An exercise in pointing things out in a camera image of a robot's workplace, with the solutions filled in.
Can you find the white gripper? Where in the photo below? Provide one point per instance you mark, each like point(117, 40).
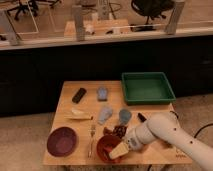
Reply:
point(136, 139)

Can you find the red pepper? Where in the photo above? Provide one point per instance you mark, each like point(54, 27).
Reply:
point(107, 154)

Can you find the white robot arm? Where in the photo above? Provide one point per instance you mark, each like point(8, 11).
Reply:
point(165, 126)

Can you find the red bowl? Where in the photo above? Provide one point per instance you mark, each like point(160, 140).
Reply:
point(107, 142)

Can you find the brown toy food pile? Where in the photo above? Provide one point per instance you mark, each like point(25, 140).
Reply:
point(119, 131)

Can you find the black marker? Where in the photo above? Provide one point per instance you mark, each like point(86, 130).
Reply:
point(141, 117)

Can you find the silver fork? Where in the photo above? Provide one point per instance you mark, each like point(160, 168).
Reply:
point(92, 133)

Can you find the light blue cloth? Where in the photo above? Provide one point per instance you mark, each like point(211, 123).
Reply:
point(105, 113)

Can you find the wooden table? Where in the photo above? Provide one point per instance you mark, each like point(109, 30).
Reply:
point(91, 105)

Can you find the yellow banana toy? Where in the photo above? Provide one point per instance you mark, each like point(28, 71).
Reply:
point(76, 114)

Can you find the green plastic tray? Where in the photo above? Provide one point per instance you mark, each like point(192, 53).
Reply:
point(146, 88)

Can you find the purple plate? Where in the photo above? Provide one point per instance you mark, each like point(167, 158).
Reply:
point(62, 142)

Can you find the black rectangular block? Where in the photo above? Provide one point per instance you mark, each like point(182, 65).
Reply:
point(78, 96)

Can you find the black office chair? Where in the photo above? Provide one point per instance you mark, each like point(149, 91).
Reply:
point(152, 8)

